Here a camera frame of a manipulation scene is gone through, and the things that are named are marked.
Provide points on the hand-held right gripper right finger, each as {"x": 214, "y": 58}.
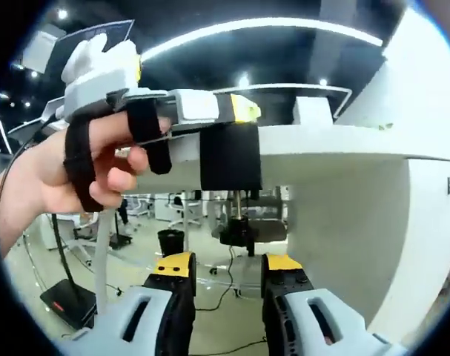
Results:
{"x": 284, "y": 296}

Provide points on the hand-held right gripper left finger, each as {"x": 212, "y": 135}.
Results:
{"x": 169, "y": 304}

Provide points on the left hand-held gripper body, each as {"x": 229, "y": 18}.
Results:
{"x": 102, "y": 66}

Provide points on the black fixed fixture clamp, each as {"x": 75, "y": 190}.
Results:
{"x": 228, "y": 159}

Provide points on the white desk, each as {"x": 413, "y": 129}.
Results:
{"x": 358, "y": 148}

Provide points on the person's left hand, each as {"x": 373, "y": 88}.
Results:
{"x": 102, "y": 148}

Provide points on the dark hanging monitor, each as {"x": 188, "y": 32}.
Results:
{"x": 113, "y": 29}

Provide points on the black waste bin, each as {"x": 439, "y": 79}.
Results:
{"x": 171, "y": 243}

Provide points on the white ceiling unit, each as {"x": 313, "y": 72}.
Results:
{"x": 37, "y": 52}

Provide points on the white office chair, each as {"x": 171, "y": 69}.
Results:
{"x": 84, "y": 237}

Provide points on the curved ceiling light strip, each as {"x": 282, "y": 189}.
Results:
{"x": 265, "y": 23}

